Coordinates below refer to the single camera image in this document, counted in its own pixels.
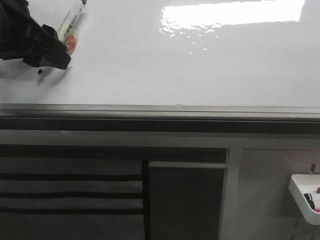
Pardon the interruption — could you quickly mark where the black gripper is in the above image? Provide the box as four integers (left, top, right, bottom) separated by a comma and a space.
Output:
0, 0, 71, 70

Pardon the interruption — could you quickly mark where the white whiteboard marker with tape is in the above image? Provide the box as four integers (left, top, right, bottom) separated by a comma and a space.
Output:
36, 0, 88, 75

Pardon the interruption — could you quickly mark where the grey cabinet with drawers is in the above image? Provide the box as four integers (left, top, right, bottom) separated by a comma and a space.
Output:
0, 118, 320, 240

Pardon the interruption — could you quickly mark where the white plastic marker tray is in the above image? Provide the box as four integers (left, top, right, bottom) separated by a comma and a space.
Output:
288, 173, 320, 226

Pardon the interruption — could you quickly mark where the white whiteboard with aluminium frame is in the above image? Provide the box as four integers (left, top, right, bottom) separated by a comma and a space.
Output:
0, 0, 320, 122

